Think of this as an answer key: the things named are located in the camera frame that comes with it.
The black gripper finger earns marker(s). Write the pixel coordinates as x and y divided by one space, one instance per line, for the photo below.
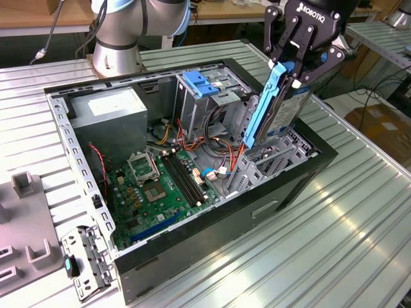
271 32
334 54

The hard disk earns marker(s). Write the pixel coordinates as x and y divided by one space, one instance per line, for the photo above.
282 112

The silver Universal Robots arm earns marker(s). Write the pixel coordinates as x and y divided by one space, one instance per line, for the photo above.
118 29

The grey metal disk bay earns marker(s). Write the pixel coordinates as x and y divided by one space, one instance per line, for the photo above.
257 173

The brown cardboard box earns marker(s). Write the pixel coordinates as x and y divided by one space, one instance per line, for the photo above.
379 128

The blue plastic drive latch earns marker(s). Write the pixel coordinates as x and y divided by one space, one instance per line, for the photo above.
199 85

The grey optical drive cage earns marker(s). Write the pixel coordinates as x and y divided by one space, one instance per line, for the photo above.
196 109

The black RAM slot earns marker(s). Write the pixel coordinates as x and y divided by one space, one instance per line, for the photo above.
183 184
189 179

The grey power supply unit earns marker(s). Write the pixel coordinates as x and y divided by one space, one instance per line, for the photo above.
109 128

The green motherboard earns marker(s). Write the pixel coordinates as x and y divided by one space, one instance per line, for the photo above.
173 199

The black open PC case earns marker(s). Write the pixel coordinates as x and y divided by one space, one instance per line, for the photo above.
208 244

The black case fan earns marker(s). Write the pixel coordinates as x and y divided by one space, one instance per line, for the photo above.
96 173

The blue expansion slot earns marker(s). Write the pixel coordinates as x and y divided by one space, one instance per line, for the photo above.
154 228

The grey parts rack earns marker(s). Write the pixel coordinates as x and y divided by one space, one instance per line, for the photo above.
29 218

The black latch with teal strip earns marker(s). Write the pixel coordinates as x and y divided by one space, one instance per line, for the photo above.
74 267

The wooden desk white frame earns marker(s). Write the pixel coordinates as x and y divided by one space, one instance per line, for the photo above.
231 13

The small black case switch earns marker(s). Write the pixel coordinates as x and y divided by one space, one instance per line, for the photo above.
96 201

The metal expansion card bracket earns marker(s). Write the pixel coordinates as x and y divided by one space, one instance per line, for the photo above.
93 256

